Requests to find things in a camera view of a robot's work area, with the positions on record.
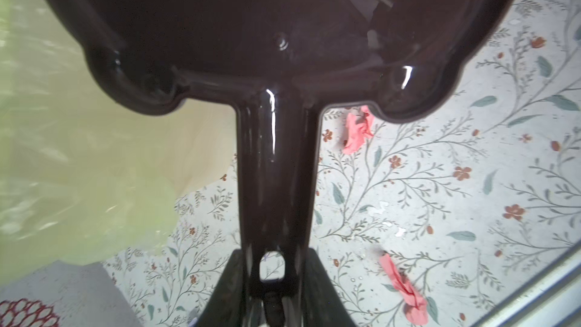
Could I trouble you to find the pink paper scrap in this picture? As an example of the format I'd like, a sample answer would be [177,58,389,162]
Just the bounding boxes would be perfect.
[379,254,429,326]
[342,105,375,155]

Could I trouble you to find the bin with yellow-green bag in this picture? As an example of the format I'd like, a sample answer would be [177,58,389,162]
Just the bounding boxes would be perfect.
[1,0,236,284]

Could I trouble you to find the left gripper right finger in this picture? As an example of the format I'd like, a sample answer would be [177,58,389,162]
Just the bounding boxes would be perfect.
[303,248,356,327]

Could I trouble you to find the dark brown plastic dustpan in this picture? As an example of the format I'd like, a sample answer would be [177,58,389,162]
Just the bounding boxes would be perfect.
[47,0,512,326]

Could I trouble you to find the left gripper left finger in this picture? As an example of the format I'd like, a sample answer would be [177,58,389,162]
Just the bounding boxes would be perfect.
[195,249,245,327]

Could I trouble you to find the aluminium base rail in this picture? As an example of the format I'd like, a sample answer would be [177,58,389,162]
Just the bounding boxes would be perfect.
[475,243,580,326]

